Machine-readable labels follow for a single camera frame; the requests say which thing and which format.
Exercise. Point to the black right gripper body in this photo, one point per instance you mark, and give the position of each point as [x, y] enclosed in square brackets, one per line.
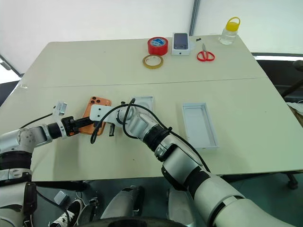
[99, 124]

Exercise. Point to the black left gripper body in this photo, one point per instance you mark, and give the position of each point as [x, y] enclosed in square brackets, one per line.
[69, 126]

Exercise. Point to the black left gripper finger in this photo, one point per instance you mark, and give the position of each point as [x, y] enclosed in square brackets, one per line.
[84, 126]
[84, 120]

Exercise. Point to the orange smartphone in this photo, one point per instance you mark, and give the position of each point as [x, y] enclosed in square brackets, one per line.
[94, 101]

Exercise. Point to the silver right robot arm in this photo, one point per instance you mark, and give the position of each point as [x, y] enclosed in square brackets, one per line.
[180, 163]

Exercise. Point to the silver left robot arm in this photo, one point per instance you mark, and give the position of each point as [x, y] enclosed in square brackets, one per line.
[26, 137]

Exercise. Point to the white phone box base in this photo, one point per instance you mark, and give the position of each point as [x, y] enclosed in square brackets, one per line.
[144, 102]

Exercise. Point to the small grey box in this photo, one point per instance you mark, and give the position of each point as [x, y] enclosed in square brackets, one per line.
[61, 197]

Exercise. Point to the white phone box lid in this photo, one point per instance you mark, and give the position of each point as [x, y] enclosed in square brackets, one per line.
[198, 125]

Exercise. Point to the clear jar with yellow lid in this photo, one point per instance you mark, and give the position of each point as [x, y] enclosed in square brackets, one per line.
[229, 33]

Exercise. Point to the red tape roll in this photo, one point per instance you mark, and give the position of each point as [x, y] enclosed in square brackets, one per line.
[157, 47]

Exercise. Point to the silver robot leg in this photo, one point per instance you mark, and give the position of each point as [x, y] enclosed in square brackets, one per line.
[123, 203]
[180, 208]

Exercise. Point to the grey tent strut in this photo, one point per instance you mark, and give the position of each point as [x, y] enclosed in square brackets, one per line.
[10, 65]

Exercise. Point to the black and white sneaker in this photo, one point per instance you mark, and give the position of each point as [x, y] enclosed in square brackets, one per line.
[68, 214]

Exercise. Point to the dark rounded shape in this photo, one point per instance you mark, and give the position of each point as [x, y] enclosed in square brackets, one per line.
[132, 222]

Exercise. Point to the grey tent pole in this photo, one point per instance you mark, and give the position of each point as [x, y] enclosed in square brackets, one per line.
[194, 16]

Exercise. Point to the dark side table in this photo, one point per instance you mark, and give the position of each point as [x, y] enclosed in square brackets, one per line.
[272, 71]

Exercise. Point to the black chair part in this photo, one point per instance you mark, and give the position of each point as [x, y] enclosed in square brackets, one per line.
[294, 85]

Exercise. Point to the white cloth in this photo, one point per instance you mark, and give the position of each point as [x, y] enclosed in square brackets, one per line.
[296, 108]

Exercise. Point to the black table leg foot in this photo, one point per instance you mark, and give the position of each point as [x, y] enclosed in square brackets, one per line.
[292, 182]

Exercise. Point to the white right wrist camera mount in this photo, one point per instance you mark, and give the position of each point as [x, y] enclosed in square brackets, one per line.
[104, 111]

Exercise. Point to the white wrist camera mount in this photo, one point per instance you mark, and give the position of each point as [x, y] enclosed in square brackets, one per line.
[104, 111]
[62, 107]

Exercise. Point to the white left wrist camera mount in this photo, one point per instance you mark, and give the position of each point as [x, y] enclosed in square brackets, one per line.
[62, 107]

